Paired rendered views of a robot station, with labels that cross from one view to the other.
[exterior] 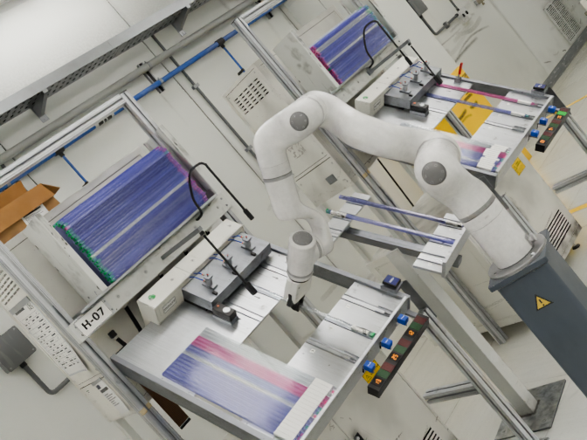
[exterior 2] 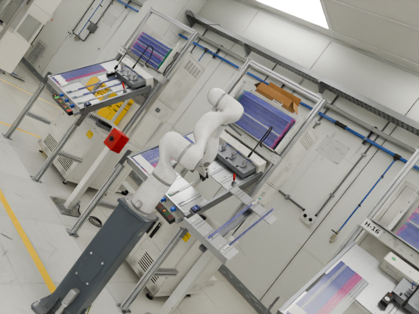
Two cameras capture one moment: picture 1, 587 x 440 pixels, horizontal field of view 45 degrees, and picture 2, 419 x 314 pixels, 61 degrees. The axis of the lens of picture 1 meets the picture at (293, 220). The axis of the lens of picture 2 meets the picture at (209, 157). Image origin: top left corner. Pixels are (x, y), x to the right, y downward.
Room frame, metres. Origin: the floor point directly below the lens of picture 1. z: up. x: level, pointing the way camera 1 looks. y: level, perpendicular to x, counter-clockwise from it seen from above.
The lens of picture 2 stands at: (1.53, -2.13, 1.23)
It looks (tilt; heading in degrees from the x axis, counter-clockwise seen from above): 4 degrees down; 71
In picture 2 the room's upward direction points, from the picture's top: 37 degrees clockwise
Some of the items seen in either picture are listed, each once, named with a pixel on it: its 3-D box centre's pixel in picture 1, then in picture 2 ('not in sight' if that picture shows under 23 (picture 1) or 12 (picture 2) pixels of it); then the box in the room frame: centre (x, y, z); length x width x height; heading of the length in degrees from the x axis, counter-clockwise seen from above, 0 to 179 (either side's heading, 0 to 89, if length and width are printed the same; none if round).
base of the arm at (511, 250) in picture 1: (497, 233); (150, 194); (1.97, -0.42, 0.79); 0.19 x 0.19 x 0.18
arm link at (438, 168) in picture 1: (450, 180); (170, 156); (1.94, -0.40, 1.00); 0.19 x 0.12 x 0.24; 154
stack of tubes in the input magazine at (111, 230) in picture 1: (132, 214); (260, 119); (2.54, 0.42, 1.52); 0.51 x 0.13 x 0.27; 128
